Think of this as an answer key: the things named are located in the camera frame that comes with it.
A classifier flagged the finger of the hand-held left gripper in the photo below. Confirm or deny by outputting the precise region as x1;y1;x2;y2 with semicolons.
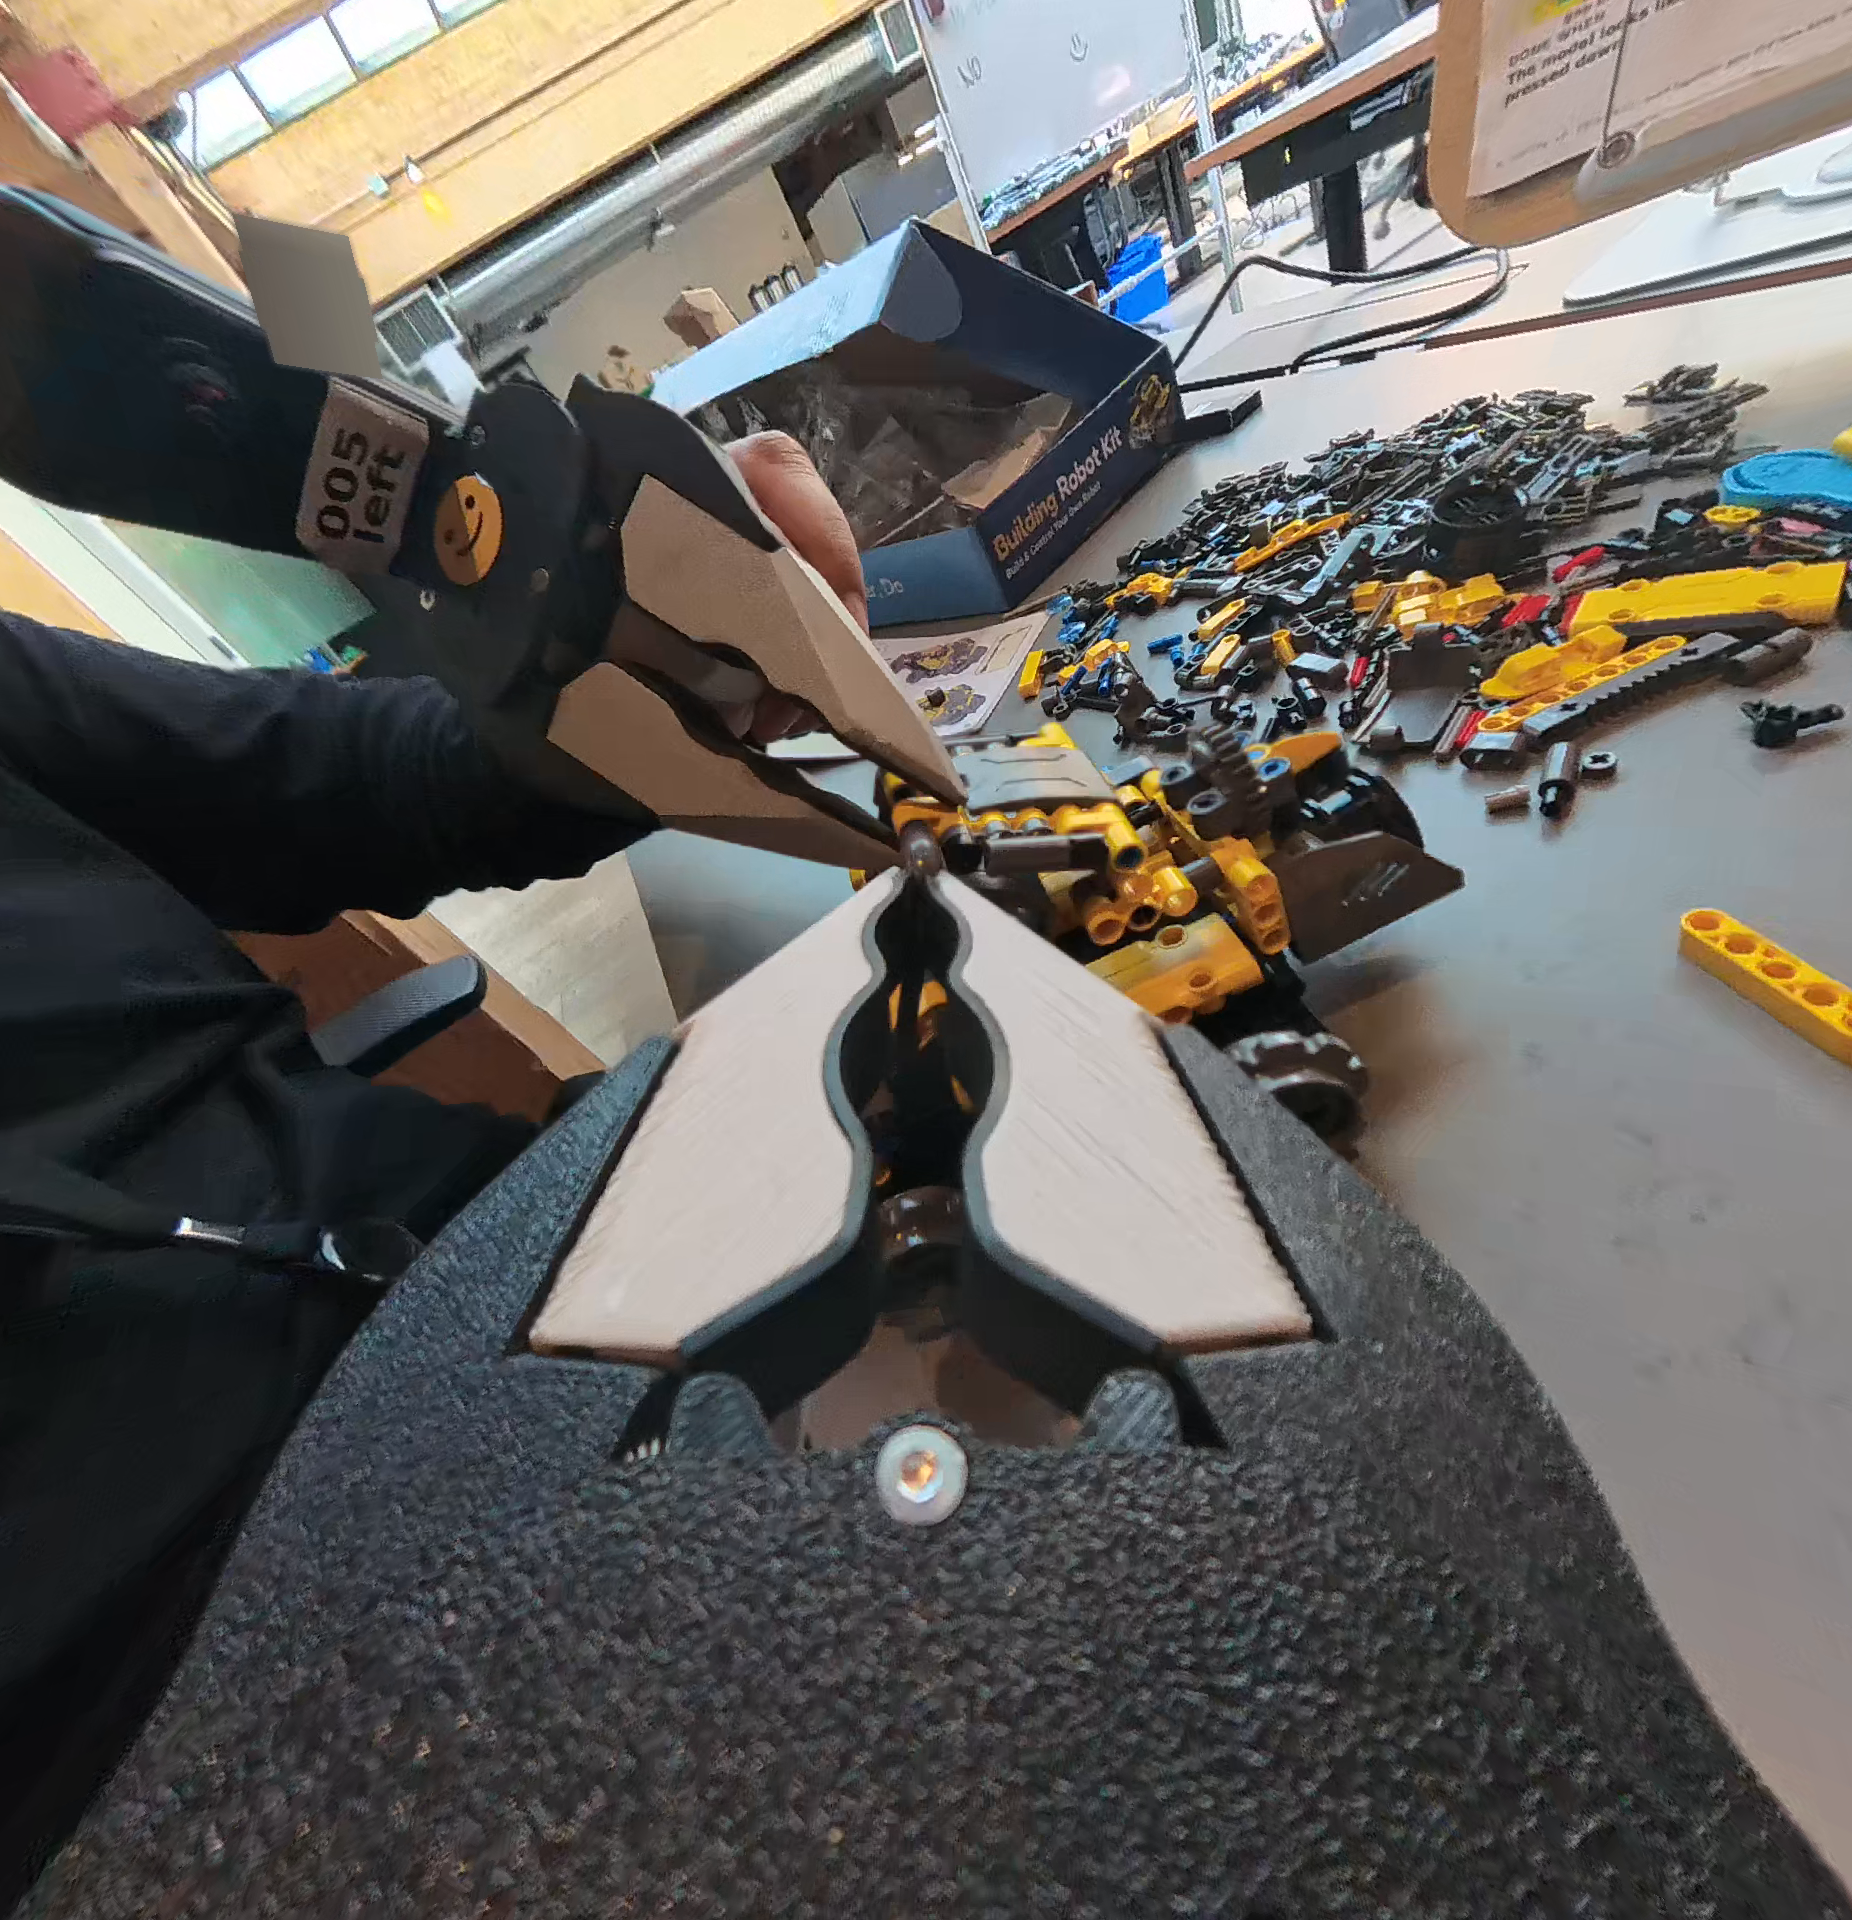
544;659;908;865
610;474;970;806

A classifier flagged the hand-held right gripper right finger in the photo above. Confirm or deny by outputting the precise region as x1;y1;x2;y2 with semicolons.
941;872;1314;1405

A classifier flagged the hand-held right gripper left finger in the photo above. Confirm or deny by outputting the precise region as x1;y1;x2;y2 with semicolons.
527;870;901;1405

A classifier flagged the yellow toy vehicle model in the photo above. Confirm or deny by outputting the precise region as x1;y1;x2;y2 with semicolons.
848;720;1469;1324

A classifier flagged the person's left forearm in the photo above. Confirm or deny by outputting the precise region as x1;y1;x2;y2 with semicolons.
0;598;661;941

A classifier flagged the grey desk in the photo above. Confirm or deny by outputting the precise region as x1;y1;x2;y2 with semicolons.
626;255;1852;1890

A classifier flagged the person's left hand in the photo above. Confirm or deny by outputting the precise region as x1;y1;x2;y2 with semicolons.
723;429;873;649

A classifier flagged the instruction booklet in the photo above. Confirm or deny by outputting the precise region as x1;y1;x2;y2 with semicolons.
863;610;1052;740

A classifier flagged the clear plastic bag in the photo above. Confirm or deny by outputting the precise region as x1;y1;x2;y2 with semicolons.
730;356;1078;551

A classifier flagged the dark blue kit box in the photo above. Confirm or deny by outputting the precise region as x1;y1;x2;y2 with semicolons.
646;221;1184;631

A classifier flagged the black chair armrest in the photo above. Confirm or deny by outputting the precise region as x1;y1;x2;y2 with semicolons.
306;950;492;1075

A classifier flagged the pile of mixed coloured pieces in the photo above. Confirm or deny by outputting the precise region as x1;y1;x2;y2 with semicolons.
1013;506;1852;766

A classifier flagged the grey curved panel piece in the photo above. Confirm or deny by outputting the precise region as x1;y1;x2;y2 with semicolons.
1351;637;1484;754

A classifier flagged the grey pin connector piece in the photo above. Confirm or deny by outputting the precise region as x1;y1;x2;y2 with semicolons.
1482;738;1623;820

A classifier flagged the short yellow holed beam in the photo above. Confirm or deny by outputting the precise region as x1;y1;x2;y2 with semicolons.
1679;905;1852;1075

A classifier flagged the grey gear rack beam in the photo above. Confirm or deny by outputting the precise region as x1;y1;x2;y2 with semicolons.
1461;628;1816;766

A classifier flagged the black wheel rim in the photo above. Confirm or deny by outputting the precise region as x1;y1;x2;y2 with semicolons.
1419;479;1536;567

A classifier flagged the wooden instruction board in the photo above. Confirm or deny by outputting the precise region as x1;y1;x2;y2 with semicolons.
1426;0;1852;252

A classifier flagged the yellow rectangular panel piece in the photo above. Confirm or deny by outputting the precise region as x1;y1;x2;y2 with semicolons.
1560;556;1852;642

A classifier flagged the blue brick separator tool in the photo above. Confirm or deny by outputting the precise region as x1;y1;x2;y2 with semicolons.
1720;444;1852;535

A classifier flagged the black cable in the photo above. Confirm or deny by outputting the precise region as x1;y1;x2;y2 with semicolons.
1164;238;1515;385

